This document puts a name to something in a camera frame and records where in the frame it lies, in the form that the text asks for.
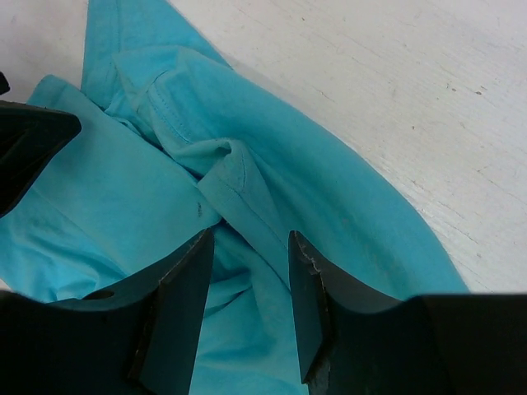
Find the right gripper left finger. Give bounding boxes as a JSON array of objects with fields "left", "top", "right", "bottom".
[{"left": 1, "top": 230, "right": 214, "bottom": 394}]

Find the teal t shirt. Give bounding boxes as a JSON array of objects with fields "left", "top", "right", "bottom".
[{"left": 1, "top": 1, "right": 467, "bottom": 394}]

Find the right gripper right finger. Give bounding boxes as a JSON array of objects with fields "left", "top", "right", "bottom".
[{"left": 289, "top": 231, "right": 526, "bottom": 394}]

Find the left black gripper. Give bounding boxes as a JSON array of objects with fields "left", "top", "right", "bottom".
[{"left": 0, "top": 72, "right": 83, "bottom": 219}]

